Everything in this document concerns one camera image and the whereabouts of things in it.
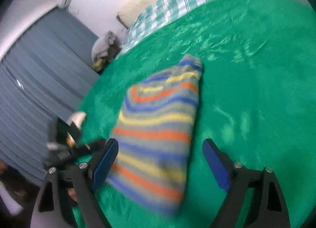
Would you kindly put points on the blue curtain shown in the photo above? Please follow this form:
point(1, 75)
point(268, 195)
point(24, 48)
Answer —
point(45, 74)

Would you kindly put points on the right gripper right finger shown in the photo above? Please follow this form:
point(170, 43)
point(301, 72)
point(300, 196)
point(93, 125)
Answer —
point(267, 208)

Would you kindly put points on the grey clothes pile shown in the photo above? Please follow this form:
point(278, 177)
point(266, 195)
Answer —
point(104, 50)

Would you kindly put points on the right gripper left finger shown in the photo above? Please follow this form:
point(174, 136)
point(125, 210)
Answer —
point(83, 168)

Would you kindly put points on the striped knitted sweater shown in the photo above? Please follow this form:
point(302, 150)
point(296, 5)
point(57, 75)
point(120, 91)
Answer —
point(154, 133)

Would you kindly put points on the green floral bedspread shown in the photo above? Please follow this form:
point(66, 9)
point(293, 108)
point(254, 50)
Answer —
point(257, 102)

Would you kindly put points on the orange white patterned pillow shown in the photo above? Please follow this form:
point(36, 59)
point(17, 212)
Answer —
point(75, 122)

